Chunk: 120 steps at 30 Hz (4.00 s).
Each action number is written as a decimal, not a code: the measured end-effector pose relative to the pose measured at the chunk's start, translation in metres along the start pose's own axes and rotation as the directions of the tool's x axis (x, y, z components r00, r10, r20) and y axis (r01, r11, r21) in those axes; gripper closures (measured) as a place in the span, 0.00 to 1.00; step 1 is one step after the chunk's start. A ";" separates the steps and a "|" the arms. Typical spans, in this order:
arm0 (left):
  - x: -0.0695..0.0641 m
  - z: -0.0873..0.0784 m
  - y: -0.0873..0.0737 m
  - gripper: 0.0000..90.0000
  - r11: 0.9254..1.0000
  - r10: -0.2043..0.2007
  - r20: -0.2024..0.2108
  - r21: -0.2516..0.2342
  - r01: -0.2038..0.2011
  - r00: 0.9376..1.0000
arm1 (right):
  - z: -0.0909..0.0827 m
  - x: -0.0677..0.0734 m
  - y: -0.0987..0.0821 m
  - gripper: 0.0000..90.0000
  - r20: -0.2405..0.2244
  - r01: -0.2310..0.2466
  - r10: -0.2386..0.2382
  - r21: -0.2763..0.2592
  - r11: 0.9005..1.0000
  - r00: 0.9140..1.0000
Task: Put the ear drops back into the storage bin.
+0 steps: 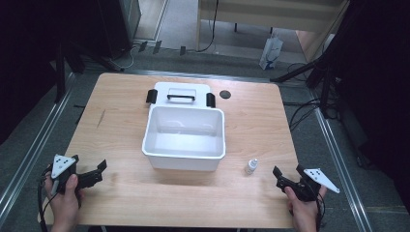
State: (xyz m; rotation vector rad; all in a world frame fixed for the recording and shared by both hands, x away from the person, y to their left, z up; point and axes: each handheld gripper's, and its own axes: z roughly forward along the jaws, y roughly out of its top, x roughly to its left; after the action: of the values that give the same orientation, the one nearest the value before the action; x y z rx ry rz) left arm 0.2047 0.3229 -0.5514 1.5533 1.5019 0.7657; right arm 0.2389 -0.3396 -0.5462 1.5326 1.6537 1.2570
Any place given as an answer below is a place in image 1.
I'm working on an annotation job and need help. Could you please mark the right hand-held gripper black cable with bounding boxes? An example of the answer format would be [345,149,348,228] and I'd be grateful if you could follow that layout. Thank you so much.
[314,192,327,232]

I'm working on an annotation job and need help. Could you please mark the white lid with black handle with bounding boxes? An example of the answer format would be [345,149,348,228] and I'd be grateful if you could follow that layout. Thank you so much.
[145,81,217,111]

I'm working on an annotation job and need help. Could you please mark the black floor cables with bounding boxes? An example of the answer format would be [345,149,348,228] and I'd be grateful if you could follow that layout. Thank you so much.
[282,62,324,132]

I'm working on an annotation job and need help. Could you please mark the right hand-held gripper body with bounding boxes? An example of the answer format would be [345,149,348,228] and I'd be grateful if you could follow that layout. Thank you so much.
[282,163,341,203]

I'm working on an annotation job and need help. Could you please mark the black curtain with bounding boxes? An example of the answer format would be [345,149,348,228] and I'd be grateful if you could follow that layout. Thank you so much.
[335,0,410,207]

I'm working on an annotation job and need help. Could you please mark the light wooden furniture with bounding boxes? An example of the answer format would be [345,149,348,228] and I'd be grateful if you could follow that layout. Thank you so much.
[194,0,352,63]

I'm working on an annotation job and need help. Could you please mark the small clear bottle white cap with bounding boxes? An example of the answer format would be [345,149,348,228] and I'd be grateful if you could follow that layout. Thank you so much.
[244,158,260,176]

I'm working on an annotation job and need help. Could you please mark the person's right hand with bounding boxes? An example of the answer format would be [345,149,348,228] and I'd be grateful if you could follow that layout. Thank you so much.
[283,185,329,226]

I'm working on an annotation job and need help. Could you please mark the person's left hand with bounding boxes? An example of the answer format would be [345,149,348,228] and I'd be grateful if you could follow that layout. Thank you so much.
[44,173,86,224]

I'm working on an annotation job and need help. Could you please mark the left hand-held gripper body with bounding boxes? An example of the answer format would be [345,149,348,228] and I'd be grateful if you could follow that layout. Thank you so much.
[47,154,87,195]

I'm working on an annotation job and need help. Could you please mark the black hanging cable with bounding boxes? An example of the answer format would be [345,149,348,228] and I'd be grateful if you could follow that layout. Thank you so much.
[194,0,220,53]

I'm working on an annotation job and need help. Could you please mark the metal floor rail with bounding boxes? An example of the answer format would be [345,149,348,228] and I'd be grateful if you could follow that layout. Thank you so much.
[309,88,375,232]
[0,72,77,225]

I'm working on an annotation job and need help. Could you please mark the left hand-held gripper black cable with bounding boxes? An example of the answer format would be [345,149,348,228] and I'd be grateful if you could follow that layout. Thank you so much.
[36,163,60,232]

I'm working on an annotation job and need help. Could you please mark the dark cabinet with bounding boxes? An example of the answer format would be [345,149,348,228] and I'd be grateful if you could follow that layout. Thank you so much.
[95,0,143,60]

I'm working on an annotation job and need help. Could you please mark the white plastic storage box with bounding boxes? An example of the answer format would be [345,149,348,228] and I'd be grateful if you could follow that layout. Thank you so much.
[141,105,227,172]

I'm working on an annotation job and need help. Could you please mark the white floor cable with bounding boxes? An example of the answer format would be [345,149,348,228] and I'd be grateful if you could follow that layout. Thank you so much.
[108,43,140,71]

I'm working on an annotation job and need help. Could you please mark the white paper bag blue print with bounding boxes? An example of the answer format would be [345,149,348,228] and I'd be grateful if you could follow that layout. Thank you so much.
[258,34,285,72]

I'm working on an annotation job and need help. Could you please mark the black metal stand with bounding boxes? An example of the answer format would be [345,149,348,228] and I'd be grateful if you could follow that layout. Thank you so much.
[53,40,126,104]
[270,38,343,121]

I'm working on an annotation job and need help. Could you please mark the hand-held gripper black cable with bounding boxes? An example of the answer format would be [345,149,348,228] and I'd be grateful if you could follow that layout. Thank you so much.
[36,163,60,232]
[314,192,327,232]

